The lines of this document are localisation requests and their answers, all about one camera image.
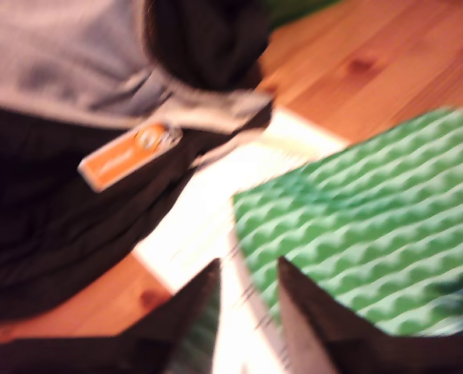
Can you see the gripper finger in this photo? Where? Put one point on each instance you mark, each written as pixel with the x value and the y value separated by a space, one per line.
pixel 177 327
pixel 325 335

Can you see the green wave-patterned zip bag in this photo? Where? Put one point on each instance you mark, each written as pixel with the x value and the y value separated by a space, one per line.
pixel 372 218

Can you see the dark brown grey-lined jacket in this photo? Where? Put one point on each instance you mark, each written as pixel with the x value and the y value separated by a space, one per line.
pixel 40 233

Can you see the orange LeRobot sticker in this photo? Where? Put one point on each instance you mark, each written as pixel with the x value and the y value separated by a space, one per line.
pixel 118 163

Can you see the printed white paper sheet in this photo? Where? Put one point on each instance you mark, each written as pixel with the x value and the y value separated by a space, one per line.
pixel 200 218

